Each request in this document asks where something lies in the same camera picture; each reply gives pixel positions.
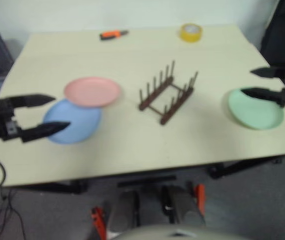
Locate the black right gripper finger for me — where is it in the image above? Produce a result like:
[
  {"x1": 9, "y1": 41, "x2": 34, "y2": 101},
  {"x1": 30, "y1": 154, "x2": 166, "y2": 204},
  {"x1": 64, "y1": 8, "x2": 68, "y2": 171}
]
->
[
  {"x1": 240, "y1": 86, "x2": 285, "y2": 107},
  {"x1": 250, "y1": 66, "x2": 278, "y2": 80}
]

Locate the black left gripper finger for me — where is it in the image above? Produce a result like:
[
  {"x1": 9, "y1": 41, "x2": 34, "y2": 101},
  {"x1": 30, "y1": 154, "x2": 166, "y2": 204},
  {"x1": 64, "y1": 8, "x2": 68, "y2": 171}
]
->
[
  {"x1": 20, "y1": 121, "x2": 71, "y2": 144},
  {"x1": 9, "y1": 93, "x2": 57, "y2": 109}
]

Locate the green plastic plate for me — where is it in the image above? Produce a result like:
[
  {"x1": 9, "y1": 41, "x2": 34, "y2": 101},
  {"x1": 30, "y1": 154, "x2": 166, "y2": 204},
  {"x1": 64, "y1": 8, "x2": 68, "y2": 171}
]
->
[{"x1": 227, "y1": 87, "x2": 285, "y2": 131}]

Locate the pink plastic plate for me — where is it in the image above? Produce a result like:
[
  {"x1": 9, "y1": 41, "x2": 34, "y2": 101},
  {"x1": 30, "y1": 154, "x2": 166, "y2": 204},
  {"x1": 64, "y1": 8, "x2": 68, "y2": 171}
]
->
[{"x1": 63, "y1": 76, "x2": 122, "y2": 109}]

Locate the brown wooden dish rack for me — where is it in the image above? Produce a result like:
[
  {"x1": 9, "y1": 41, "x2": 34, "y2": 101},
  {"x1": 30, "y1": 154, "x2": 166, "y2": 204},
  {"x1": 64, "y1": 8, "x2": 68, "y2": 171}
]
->
[{"x1": 137, "y1": 59, "x2": 200, "y2": 127}]

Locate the blue plastic plate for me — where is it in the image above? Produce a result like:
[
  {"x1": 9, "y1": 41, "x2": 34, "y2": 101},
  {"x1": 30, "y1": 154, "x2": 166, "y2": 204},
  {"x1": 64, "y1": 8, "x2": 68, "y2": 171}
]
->
[{"x1": 43, "y1": 98, "x2": 103, "y2": 145}]

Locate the yellow tape roll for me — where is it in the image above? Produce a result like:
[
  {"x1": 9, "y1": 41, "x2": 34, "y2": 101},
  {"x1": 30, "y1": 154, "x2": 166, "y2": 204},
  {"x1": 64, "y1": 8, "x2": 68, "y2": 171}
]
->
[{"x1": 178, "y1": 23, "x2": 203, "y2": 44}]

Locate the orange and black utility knife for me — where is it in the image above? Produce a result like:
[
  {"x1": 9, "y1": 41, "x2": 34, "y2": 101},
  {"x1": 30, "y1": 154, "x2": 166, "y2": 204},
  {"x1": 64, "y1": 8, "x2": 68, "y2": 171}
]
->
[{"x1": 99, "y1": 29, "x2": 130, "y2": 42}]

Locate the orange clamp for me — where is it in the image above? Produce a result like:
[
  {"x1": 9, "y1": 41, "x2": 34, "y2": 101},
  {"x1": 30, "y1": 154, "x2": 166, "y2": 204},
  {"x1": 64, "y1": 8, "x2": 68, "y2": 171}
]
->
[
  {"x1": 193, "y1": 183, "x2": 206, "y2": 216},
  {"x1": 90, "y1": 206, "x2": 108, "y2": 240}
]

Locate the grey rounded shape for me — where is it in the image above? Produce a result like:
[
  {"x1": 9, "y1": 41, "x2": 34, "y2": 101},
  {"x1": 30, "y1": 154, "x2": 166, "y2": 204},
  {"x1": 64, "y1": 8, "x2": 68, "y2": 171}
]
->
[
  {"x1": 106, "y1": 189, "x2": 141, "y2": 233},
  {"x1": 161, "y1": 184, "x2": 207, "y2": 226}
]

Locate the black table crossbar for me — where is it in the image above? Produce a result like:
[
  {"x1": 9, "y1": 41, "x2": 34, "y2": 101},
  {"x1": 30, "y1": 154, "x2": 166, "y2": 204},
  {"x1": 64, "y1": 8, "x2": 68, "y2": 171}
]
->
[{"x1": 117, "y1": 174, "x2": 177, "y2": 189}]

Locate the grey robot torso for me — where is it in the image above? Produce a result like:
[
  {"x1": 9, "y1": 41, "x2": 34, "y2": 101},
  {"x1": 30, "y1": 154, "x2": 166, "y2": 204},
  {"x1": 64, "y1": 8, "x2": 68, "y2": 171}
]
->
[{"x1": 107, "y1": 223, "x2": 255, "y2": 240}]

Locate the black table leg frame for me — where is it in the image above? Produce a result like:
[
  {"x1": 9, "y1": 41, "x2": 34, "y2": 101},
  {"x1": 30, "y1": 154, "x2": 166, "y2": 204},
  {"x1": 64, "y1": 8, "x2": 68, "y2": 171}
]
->
[{"x1": 207, "y1": 156, "x2": 283, "y2": 180}]

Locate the thin black floor cable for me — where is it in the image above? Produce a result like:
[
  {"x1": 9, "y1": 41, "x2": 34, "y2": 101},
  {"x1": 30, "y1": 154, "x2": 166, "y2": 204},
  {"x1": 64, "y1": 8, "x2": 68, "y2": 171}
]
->
[{"x1": 0, "y1": 187, "x2": 27, "y2": 240}]

